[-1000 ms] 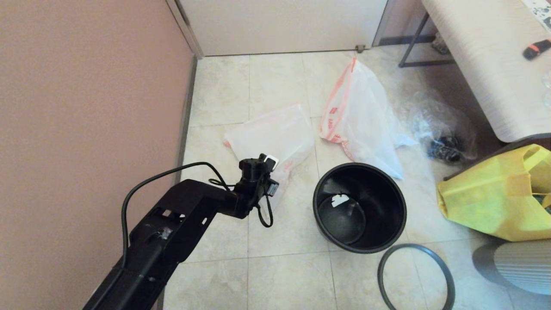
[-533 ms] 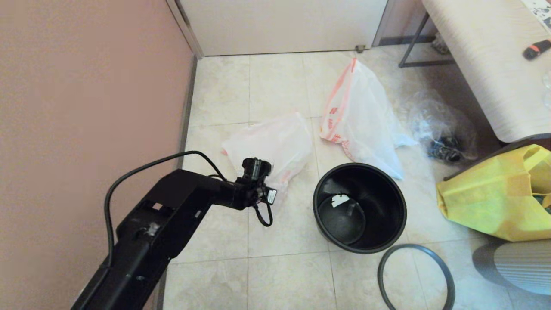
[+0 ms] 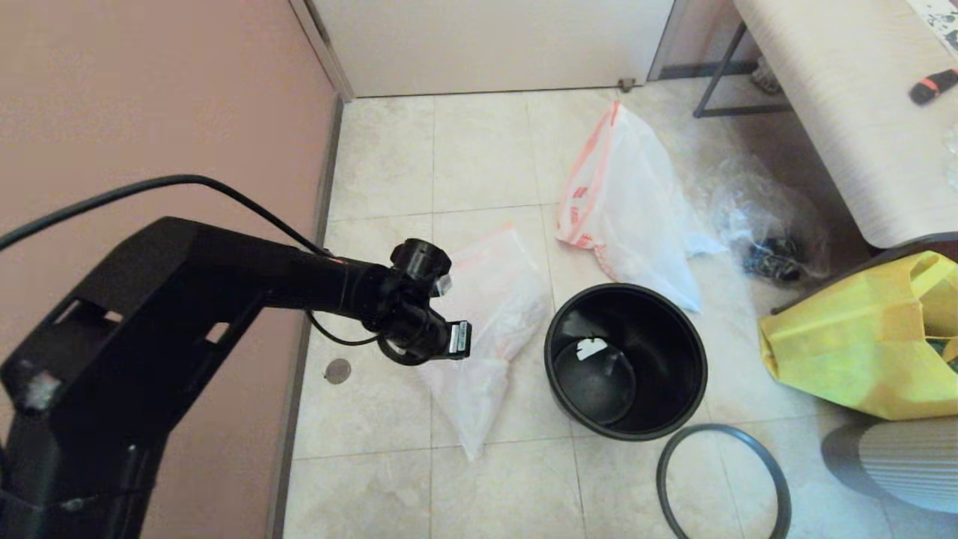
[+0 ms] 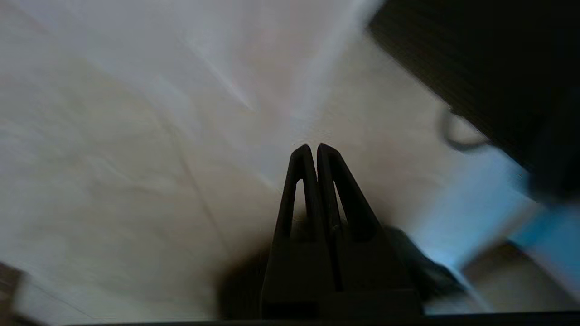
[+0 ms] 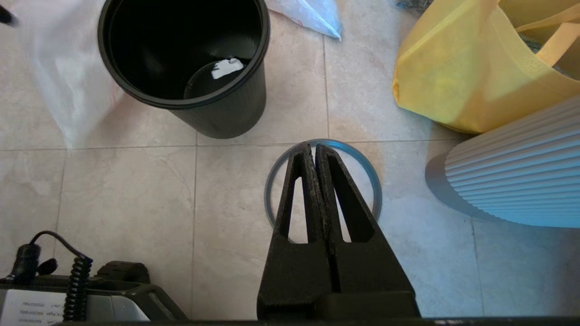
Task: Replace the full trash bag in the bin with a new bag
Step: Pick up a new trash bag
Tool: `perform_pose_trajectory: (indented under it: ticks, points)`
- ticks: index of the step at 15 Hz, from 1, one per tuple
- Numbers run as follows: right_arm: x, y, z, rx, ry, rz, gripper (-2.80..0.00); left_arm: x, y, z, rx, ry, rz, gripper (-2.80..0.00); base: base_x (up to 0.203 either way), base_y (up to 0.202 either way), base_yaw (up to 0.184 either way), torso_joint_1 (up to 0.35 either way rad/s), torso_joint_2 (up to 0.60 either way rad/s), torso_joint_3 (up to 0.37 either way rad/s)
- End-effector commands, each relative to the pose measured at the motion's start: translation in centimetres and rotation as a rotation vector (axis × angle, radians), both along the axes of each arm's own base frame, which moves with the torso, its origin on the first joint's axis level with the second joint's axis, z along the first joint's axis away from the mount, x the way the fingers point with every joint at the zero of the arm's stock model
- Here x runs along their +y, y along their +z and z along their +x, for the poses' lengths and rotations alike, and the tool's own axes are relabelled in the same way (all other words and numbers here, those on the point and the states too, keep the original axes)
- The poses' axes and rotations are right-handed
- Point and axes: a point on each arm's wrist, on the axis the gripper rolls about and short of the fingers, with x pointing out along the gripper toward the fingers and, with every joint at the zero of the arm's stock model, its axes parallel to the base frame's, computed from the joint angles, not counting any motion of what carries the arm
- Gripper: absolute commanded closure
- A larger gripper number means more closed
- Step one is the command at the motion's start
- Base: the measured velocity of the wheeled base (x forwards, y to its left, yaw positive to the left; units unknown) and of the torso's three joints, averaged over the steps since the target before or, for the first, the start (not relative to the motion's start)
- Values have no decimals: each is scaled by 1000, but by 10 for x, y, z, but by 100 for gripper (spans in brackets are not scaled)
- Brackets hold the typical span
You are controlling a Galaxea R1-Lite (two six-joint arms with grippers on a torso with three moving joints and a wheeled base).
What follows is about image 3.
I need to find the white red-drawstring trash bag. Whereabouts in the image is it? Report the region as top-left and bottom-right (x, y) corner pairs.
(555, 100), (725, 314)

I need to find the grey bin rim ring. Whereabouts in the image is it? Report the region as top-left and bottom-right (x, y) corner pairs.
(656, 424), (792, 539)

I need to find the black round trash bin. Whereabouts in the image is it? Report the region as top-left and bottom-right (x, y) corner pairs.
(544, 283), (709, 442)

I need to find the clear crumpled plastic bag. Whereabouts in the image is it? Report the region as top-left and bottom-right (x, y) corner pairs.
(707, 161), (830, 285)

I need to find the dark cable bundle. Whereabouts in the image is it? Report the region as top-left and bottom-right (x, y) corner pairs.
(742, 238), (805, 284)

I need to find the yellow non-woven shopping bag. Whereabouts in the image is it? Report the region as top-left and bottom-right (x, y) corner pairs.
(757, 252), (958, 421)

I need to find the white door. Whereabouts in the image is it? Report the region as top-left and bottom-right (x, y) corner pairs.
(308, 0), (674, 100)

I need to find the grey item under table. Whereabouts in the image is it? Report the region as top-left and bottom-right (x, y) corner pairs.
(751, 60), (781, 97)

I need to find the light wood-grain table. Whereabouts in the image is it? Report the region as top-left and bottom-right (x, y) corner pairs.
(732, 0), (958, 250)

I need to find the white ribbed bin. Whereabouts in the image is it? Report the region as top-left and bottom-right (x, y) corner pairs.
(820, 416), (958, 514)

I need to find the black and orange marker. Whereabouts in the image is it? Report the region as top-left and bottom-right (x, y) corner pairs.
(907, 69), (958, 107)

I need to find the black-white patterned paper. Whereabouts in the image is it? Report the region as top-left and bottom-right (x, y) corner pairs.
(904, 0), (958, 46)

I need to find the dark metal table frame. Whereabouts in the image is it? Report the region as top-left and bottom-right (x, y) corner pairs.
(692, 22), (792, 121)

